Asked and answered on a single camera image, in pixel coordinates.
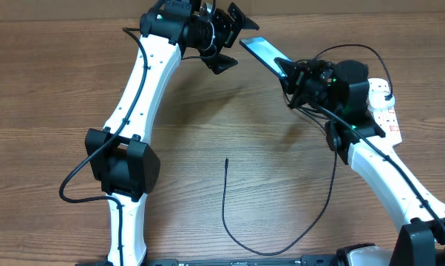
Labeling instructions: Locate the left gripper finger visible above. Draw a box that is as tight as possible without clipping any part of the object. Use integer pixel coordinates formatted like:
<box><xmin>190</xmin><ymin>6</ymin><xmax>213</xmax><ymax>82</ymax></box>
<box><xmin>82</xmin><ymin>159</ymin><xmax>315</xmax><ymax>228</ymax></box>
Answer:
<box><xmin>203</xmin><ymin>54</ymin><xmax>238</xmax><ymax>75</ymax></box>
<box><xmin>228</xmin><ymin>2</ymin><xmax>259</xmax><ymax>35</ymax></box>

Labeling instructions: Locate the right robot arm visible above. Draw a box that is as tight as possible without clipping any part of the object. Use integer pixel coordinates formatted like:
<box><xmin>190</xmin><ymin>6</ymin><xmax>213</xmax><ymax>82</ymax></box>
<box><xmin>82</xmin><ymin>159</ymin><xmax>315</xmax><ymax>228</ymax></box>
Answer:
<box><xmin>274</xmin><ymin>58</ymin><xmax>445</xmax><ymax>265</ymax></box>

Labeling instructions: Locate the white power strip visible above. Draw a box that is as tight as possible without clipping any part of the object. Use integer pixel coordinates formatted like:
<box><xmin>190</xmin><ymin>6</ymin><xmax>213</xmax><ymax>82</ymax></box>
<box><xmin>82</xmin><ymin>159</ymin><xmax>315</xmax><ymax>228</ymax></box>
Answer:
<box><xmin>368</xmin><ymin>78</ymin><xmax>402</xmax><ymax>146</ymax></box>

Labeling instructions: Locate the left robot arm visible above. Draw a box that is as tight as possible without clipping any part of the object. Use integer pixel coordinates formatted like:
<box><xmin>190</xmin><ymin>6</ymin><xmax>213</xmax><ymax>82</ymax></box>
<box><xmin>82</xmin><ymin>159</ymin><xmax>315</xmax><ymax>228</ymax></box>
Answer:
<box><xmin>85</xmin><ymin>0</ymin><xmax>259</xmax><ymax>265</ymax></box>

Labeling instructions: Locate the Samsung Galaxy smartphone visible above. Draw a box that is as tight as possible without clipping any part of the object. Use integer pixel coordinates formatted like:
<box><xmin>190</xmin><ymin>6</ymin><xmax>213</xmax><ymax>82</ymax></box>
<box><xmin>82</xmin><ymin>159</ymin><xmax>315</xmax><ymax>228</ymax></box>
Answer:
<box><xmin>240</xmin><ymin>37</ymin><xmax>291</xmax><ymax>78</ymax></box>

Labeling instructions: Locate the white charger plug adapter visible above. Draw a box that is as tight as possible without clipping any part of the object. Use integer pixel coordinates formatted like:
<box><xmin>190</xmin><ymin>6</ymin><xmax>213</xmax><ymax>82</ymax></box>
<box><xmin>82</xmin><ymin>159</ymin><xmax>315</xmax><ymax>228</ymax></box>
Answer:
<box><xmin>367</xmin><ymin>91</ymin><xmax>395</xmax><ymax>112</ymax></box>

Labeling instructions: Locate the black USB charging cable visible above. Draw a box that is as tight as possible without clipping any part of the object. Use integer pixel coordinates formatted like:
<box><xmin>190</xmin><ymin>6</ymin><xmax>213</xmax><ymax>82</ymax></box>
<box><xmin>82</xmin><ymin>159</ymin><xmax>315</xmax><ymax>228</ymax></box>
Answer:
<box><xmin>221</xmin><ymin>44</ymin><xmax>394</xmax><ymax>257</ymax></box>

